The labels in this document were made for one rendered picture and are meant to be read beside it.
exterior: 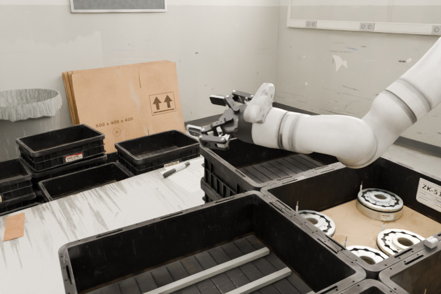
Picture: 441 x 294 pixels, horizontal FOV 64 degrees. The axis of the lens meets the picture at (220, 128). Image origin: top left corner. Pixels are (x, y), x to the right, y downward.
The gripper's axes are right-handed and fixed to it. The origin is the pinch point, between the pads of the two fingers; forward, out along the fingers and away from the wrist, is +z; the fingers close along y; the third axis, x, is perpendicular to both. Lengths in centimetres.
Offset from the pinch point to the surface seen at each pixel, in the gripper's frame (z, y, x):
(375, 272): -38.5, -15.4, -9.9
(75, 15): 232, 123, -51
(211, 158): 7.2, 3.4, -21.2
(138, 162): 80, 21, -70
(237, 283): -17.1, -24.0, -16.6
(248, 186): -8.7, -3.6, -17.2
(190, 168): 37, 17, -54
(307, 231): -26.5, -12.2, -11.5
